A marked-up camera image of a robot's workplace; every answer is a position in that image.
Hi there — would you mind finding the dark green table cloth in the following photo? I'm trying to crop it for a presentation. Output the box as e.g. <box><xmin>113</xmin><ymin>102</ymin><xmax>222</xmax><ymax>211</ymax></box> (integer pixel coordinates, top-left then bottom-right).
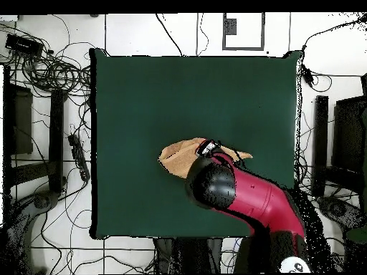
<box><xmin>87</xmin><ymin>48</ymin><xmax>302</xmax><ymax>241</ymax></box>

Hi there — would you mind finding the tangle of black cables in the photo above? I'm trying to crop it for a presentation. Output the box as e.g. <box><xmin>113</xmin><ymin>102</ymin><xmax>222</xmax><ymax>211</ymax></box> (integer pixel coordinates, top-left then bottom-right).
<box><xmin>16</xmin><ymin>51</ymin><xmax>92</xmax><ymax>97</ymax></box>

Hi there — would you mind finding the black power strip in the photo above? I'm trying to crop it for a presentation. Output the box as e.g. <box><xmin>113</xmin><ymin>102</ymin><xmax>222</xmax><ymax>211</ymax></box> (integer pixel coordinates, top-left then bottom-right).
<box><xmin>67</xmin><ymin>134</ymin><xmax>91</xmax><ymax>182</ymax></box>

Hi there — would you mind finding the grey square floor marker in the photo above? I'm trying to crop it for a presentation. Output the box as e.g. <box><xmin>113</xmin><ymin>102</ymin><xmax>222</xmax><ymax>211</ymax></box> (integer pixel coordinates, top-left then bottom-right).
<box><xmin>221</xmin><ymin>12</ymin><xmax>266</xmax><ymax>52</ymax></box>

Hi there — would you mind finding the tan terry towel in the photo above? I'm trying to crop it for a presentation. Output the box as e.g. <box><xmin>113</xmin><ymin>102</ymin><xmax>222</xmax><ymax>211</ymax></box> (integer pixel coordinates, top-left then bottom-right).
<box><xmin>158</xmin><ymin>137</ymin><xmax>254</xmax><ymax>180</ymax></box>

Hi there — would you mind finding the flat black box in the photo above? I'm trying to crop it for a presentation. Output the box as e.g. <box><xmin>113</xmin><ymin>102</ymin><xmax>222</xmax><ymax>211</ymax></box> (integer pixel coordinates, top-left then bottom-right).
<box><xmin>4</xmin><ymin>34</ymin><xmax>44</xmax><ymax>57</ymax></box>

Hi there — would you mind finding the black metal frame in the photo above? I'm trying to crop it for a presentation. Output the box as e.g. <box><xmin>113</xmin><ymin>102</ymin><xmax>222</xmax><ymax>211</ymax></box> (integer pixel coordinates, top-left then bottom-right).
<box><xmin>2</xmin><ymin>65</ymin><xmax>68</xmax><ymax>196</ymax></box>
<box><xmin>312</xmin><ymin>72</ymin><xmax>367</xmax><ymax>198</ymax></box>

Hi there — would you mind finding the black stand base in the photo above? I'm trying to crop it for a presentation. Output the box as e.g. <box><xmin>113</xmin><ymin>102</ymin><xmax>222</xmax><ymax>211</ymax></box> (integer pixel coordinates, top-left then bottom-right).
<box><xmin>5</xmin><ymin>190</ymin><xmax>61</xmax><ymax>274</ymax></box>
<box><xmin>316</xmin><ymin>196</ymin><xmax>367</xmax><ymax>273</ymax></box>

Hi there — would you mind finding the black plug adapter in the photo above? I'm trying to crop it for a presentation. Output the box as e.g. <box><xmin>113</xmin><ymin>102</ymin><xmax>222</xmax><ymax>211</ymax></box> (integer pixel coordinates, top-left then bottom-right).
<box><xmin>300</xmin><ymin>64</ymin><xmax>315</xmax><ymax>88</ymax></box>

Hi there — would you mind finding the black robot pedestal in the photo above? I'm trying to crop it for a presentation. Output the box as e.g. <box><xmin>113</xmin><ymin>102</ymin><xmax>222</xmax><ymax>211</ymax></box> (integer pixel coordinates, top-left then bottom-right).
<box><xmin>153</xmin><ymin>236</ymin><xmax>223</xmax><ymax>274</ymax></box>

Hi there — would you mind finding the thick black cable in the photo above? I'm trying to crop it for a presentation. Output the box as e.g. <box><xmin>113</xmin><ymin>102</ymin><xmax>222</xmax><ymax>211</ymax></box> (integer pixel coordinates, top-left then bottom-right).
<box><xmin>156</xmin><ymin>13</ymin><xmax>184</xmax><ymax>57</ymax></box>

